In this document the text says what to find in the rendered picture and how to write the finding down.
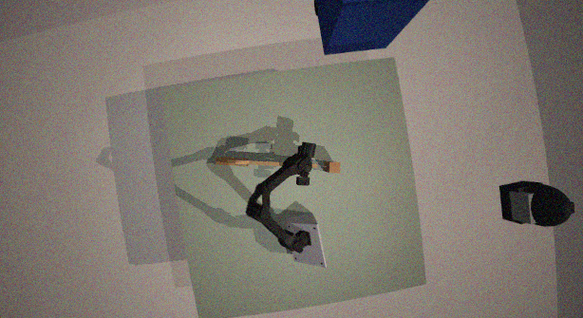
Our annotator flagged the long wooden rail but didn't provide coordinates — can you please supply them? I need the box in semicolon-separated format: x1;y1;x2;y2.
228;159;317;168

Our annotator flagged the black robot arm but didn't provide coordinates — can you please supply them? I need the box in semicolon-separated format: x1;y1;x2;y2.
246;142;316;253

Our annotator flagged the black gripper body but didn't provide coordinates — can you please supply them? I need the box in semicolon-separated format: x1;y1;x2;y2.
296;145;310;186

